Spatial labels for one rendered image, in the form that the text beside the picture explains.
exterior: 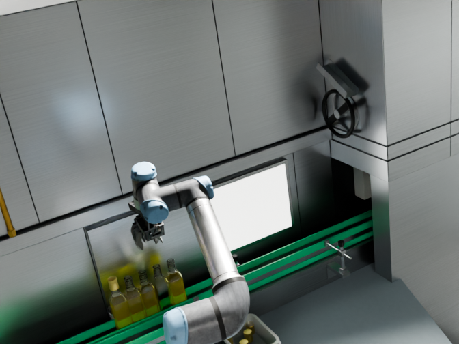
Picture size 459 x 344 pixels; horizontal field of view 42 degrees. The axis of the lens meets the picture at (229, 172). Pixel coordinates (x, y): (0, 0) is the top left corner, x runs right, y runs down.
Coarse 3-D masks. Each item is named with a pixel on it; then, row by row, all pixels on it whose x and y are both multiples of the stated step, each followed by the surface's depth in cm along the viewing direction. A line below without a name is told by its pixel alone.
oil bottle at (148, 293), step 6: (150, 282) 227; (138, 288) 227; (144, 288) 224; (150, 288) 225; (144, 294) 225; (150, 294) 226; (144, 300) 225; (150, 300) 227; (156, 300) 228; (144, 306) 227; (150, 306) 228; (156, 306) 229; (150, 312) 228; (156, 312) 230
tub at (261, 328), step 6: (252, 318) 240; (258, 318) 237; (258, 324) 236; (264, 324) 233; (240, 330) 240; (258, 330) 238; (264, 330) 232; (270, 330) 229; (234, 336) 239; (240, 336) 239; (258, 336) 238; (264, 336) 234; (270, 336) 229; (276, 336) 225; (228, 342) 226; (234, 342) 237; (252, 342) 235; (258, 342) 235; (264, 342) 234; (270, 342) 230; (276, 342) 223
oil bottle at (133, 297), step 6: (126, 294) 222; (132, 294) 222; (138, 294) 223; (132, 300) 223; (138, 300) 224; (132, 306) 223; (138, 306) 225; (132, 312) 224; (138, 312) 226; (144, 312) 227; (132, 318) 225; (138, 318) 226
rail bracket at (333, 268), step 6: (342, 240) 249; (342, 246) 249; (342, 252) 249; (342, 258) 251; (348, 258) 247; (330, 264) 261; (336, 264) 260; (342, 264) 253; (330, 270) 263; (336, 270) 256; (342, 270) 253; (330, 276) 264; (342, 276) 253
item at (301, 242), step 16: (336, 224) 271; (352, 224) 275; (304, 240) 264; (320, 240) 269; (272, 256) 257; (240, 272) 252; (192, 288) 242; (208, 288) 246; (112, 320) 229; (80, 336) 224; (96, 336) 228
